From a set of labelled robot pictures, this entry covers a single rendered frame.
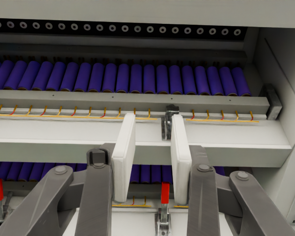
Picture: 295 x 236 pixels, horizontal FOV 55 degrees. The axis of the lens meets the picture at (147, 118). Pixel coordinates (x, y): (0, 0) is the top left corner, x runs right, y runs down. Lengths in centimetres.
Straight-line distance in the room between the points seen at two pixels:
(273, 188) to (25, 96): 38
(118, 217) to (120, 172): 37
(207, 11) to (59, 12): 15
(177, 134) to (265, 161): 27
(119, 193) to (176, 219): 37
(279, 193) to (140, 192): 22
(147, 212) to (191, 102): 22
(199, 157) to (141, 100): 23
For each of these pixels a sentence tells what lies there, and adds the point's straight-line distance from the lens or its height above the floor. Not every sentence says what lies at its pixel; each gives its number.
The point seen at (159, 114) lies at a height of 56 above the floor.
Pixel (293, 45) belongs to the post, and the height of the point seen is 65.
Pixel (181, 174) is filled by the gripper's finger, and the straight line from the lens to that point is 16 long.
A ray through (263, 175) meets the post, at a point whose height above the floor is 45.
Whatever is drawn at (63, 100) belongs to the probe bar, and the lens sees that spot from 41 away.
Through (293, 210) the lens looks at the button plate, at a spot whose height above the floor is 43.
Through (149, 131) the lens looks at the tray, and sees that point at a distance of 38.
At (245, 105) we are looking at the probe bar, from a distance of 42.
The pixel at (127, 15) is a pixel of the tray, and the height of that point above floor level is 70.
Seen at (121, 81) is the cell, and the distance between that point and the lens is 43.
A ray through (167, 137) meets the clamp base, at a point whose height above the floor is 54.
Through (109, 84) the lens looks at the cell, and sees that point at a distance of 43.
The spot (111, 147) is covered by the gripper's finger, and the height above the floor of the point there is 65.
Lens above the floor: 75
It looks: 30 degrees down
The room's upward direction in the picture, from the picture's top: 2 degrees clockwise
